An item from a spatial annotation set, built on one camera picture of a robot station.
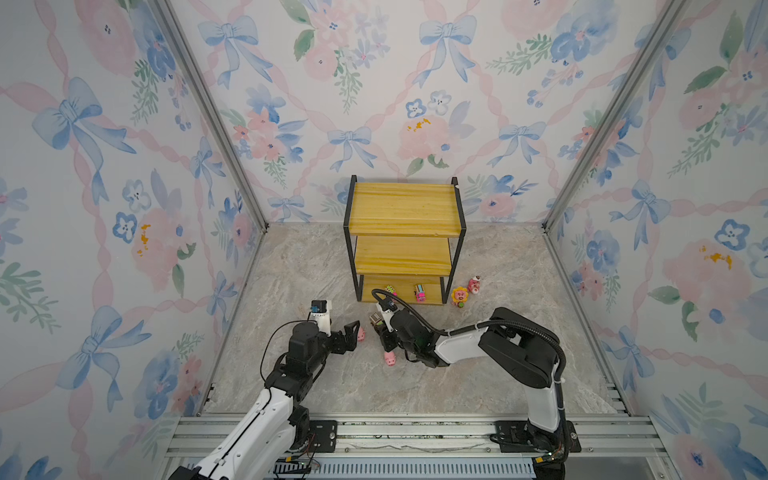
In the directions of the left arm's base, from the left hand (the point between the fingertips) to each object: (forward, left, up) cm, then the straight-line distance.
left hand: (345, 320), depth 83 cm
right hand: (+4, -9, -10) cm, 13 cm away
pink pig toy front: (-8, -13, -8) cm, 17 cm away
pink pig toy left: (0, -4, -9) cm, 9 cm away
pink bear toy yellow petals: (+11, -35, -6) cm, 37 cm away
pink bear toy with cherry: (+16, -40, -5) cm, 43 cm away
